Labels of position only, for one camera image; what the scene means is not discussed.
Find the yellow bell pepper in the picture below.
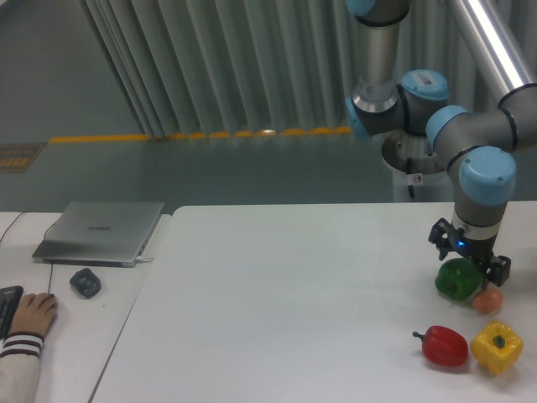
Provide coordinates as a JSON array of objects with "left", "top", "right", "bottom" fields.
[{"left": 470, "top": 321, "right": 524, "bottom": 374}]

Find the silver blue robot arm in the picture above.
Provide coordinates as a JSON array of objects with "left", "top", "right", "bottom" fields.
[{"left": 346, "top": 1, "right": 536, "bottom": 285}]

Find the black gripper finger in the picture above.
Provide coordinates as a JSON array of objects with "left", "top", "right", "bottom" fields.
[
  {"left": 428, "top": 218, "right": 453, "bottom": 260},
  {"left": 481, "top": 255, "right": 511, "bottom": 287}
]

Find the black mouse cable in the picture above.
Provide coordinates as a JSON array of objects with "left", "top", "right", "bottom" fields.
[{"left": 44, "top": 222, "right": 58, "bottom": 295}]

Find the black computer mouse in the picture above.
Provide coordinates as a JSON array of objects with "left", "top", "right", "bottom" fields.
[{"left": 46, "top": 294, "right": 57, "bottom": 310}]

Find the brown egg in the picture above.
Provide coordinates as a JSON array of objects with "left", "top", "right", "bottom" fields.
[{"left": 472, "top": 288, "right": 503, "bottom": 314}]

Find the small black device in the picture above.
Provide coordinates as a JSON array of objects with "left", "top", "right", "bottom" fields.
[{"left": 70, "top": 268, "right": 102, "bottom": 299}]

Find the grey pleated curtain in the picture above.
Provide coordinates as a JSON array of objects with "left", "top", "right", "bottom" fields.
[{"left": 84, "top": 1, "right": 485, "bottom": 139}]

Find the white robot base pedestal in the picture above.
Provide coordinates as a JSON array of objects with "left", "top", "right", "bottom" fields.
[{"left": 381, "top": 129, "right": 454, "bottom": 202}]

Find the silver closed laptop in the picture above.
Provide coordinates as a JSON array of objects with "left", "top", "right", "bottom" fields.
[{"left": 33, "top": 201, "right": 164, "bottom": 267}]

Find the black keyboard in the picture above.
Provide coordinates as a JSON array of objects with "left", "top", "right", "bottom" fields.
[{"left": 0, "top": 285, "right": 23, "bottom": 339}]

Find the red bell pepper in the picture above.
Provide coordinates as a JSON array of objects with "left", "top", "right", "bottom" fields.
[{"left": 412, "top": 325, "right": 468, "bottom": 367}]

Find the striped cuff white sleeve forearm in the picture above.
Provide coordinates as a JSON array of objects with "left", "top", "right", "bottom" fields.
[{"left": 1, "top": 332, "right": 44, "bottom": 402}]

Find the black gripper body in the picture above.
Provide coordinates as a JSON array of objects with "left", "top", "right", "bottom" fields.
[{"left": 450, "top": 228, "right": 498, "bottom": 267}]

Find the white laptop plug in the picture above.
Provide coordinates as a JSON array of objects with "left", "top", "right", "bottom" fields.
[{"left": 136, "top": 256, "right": 154, "bottom": 264}]

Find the green bell pepper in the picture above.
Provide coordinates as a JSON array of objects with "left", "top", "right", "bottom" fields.
[{"left": 435, "top": 258, "right": 485, "bottom": 301}]

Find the person's right hand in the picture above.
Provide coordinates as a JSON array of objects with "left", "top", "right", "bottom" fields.
[{"left": 8, "top": 293, "right": 58, "bottom": 338}]

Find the thin black desk cable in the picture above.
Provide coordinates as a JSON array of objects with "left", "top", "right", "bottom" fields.
[{"left": 0, "top": 211, "right": 27, "bottom": 247}]

